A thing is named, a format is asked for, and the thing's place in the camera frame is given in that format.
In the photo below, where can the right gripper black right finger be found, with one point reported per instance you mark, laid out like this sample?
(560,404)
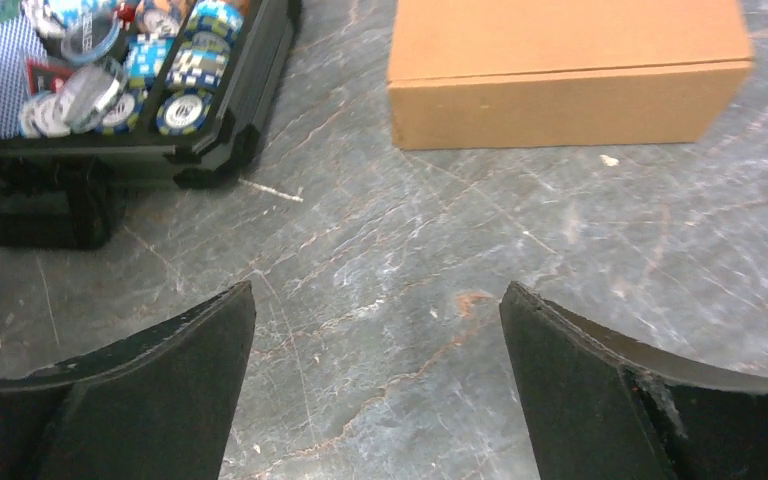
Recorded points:
(601,405)

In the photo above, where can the folded brown cardboard box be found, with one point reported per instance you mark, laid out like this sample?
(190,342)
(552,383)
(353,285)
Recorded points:
(501,74)

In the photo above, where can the blue playing card deck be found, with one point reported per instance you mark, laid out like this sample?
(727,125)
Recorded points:
(18,41)

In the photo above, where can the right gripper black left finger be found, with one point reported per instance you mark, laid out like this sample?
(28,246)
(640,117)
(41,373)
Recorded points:
(158,404)

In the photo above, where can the black poker chip case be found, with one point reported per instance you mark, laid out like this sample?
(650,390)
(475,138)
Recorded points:
(136,94)

